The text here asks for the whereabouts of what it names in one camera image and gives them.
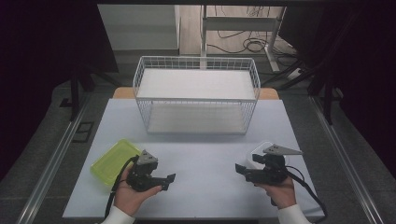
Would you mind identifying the white power strip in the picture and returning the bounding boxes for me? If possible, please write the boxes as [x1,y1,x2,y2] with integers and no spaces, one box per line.
[287,67,304,81]

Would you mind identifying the person's right hand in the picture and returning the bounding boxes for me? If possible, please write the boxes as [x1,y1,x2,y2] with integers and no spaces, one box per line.
[254,176,297,210]

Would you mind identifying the dark curtain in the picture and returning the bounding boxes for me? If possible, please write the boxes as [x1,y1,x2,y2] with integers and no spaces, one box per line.
[0,0,120,183]
[278,0,396,180]

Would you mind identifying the yellow-green plastic tray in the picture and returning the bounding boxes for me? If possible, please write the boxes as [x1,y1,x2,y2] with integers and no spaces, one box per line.
[90,138,143,187]

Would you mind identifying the metal floor rail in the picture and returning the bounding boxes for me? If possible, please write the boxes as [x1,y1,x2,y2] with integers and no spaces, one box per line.
[16,92,92,224]
[308,95,386,224]

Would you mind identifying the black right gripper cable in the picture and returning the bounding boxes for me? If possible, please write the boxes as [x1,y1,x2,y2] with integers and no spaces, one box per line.
[284,165,329,224]

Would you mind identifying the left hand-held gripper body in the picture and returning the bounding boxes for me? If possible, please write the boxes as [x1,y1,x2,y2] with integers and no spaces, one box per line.
[125,149,163,192]

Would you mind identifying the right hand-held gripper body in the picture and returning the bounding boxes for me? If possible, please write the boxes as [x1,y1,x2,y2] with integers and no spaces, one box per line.
[248,144,304,187]

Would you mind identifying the white cabinet panel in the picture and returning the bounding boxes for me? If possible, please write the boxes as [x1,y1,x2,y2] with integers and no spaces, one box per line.
[97,4,182,51]

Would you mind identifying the black floor cables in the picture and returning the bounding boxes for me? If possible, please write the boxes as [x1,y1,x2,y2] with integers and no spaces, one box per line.
[206,6,298,59]

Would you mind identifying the black metal stand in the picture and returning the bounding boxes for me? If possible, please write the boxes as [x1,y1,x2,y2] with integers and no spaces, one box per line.
[60,63,120,123]
[261,57,345,126]

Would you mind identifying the wooden table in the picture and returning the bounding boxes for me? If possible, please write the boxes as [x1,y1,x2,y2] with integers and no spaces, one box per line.
[112,86,280,101]

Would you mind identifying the black rectangular floor frame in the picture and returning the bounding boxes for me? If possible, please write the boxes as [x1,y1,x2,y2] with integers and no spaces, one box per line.
[71,121,95,144]

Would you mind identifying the white plastic lidded box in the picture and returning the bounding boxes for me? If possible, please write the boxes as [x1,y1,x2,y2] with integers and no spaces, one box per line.
[247,141,291,171]

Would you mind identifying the person's left hand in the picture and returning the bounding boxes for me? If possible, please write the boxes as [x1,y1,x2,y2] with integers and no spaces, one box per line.
[113,168,163,217]

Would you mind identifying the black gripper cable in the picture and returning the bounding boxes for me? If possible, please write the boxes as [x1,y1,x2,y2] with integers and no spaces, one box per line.
[104,155,140,219]
[284,165,329,224]

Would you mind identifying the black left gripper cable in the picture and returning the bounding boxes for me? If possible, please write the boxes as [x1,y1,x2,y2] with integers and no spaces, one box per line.
[104,155,140,219]

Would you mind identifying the white metal desk frame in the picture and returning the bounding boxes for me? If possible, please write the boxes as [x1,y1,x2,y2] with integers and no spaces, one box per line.
[200,4,288,73]

